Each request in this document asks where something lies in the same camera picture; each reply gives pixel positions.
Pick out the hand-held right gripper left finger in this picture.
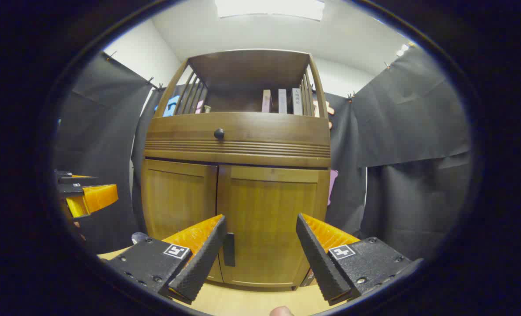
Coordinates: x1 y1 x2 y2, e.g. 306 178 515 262
107 214 228 305

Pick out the black backdrop cloth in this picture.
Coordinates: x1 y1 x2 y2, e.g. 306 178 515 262
54 44 472 260

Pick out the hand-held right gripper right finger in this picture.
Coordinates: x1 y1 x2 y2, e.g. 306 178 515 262
296 213 424 306

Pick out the wooden double-door shoe cabinet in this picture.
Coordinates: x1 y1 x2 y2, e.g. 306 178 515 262
140 48 332 291

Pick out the wooden cabinet door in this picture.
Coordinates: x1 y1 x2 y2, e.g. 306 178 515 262
141 158 224 284
217 164 330 288

